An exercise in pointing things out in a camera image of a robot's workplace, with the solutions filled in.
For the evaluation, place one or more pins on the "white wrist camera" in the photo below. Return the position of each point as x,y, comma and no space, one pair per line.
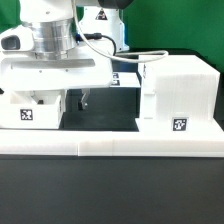
19,38

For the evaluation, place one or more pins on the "white L-shaped fence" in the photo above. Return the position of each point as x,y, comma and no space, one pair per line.
198,141

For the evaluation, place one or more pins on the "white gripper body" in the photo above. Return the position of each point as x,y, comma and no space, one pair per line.
28,74

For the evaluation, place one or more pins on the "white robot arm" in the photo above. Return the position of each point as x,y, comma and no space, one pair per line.
41,53

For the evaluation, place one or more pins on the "white marker sheet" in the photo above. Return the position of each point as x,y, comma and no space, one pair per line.
125,80

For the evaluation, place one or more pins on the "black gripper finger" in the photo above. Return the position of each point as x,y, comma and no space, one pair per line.
82,104

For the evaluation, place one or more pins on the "white front drawer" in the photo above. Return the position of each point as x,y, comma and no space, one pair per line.
32,110

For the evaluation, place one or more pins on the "white drawer cabinet box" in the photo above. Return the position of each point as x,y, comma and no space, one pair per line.
178,94

